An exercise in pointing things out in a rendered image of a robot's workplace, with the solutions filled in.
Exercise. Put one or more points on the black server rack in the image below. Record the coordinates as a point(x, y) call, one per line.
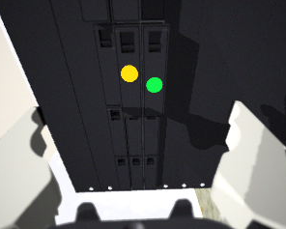
point(94, 89)

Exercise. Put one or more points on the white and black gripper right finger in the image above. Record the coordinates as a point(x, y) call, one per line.
point(249, 187)

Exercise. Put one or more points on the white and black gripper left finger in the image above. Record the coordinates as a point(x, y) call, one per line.
point(29, 191)

